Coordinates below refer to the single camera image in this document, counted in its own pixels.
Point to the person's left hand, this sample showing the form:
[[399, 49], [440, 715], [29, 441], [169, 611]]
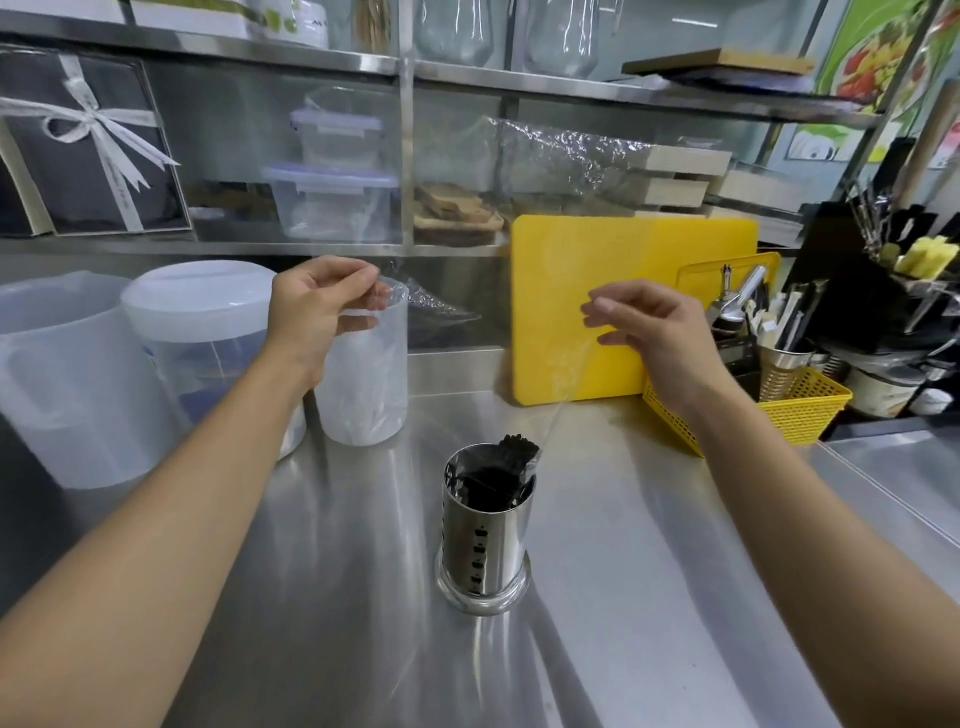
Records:
[[300, 315]]

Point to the person's right hand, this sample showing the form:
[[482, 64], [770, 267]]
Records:
[[667, 337]]

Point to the person's right thumb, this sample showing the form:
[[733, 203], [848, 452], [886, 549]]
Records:
[[600, 313]]

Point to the person's left thumb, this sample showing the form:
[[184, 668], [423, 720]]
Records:
[[367, 300]]

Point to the clear plastic film sheet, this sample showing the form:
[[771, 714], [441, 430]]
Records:
[[540, 247]]

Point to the person's left forearm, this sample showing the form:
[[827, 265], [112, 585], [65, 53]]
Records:
[[150, 547]]

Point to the person's right forearm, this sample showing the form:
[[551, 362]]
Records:
[[810, 555]]

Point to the translucent plastic measuring cup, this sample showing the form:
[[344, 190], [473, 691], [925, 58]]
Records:
[[364, 390]]

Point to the yellow plastic cutting board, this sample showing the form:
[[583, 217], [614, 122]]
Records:
[[675, 255]]

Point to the large clear blue-lidded container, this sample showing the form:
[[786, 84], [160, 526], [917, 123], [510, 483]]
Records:
[[334, 202]]

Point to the stack of wooden boards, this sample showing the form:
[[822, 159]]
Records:
[[457, 214]]

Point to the steel scoop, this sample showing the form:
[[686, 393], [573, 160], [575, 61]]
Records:
[[739, 296]]

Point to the stack of white boxes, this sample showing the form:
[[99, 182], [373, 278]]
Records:
[[686, 176]]

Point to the small clear blue-lidded container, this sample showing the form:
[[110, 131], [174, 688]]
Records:
[[337, 139]]

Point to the white lidded plastic bucket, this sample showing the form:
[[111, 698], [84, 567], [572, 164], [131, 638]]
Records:
[[202, 330]]

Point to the bundle of black straws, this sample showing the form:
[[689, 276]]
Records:
[[499, 469]]

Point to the small steel mesh cutlery cup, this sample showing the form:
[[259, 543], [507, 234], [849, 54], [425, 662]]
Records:
[[784, 371]]

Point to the yellow plastic basket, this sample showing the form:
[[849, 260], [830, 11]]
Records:
[[802, 416]]

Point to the stainless steel shelf rack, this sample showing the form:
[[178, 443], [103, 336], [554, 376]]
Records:
[[525, 79]]

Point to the black utensil holder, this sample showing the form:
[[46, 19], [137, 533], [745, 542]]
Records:
[[847, 300]]

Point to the perforated steel utensil holder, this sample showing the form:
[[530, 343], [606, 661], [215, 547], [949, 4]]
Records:
[[484, 547]]

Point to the wooden board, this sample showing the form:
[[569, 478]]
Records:
[[720, 64]]

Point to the clear glass jar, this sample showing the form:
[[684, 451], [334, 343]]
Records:
[[454, 30], [562, 37]]

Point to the white bowl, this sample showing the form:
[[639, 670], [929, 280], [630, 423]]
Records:
[[885, 394]]

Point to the large translucent plastic pitcher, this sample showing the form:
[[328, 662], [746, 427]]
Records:
[[67, 382]]

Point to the dark gift box white ribbon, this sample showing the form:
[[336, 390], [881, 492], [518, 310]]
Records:
[[82, 172]]

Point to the yellow sponge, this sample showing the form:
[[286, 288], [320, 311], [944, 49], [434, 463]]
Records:
[[928, 256]]

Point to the colourful fruit poster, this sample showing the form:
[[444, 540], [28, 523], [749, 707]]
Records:
[[874, 52]]

